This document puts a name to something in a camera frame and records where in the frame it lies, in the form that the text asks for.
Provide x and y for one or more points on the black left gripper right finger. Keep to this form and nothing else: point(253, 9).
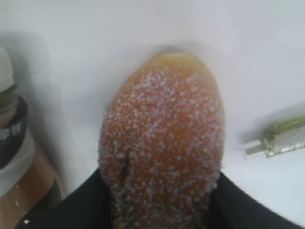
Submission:
point(231, 208)

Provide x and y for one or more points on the grey pen left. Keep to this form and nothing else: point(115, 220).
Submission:
point(278, 139)

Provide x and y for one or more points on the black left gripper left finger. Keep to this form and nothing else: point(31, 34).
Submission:
point(88, 207)

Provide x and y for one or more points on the brown coffee bottle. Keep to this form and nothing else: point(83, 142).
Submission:
point(27, 179)

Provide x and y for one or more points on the sugared bread roll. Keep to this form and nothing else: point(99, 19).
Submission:
point(162, 143)

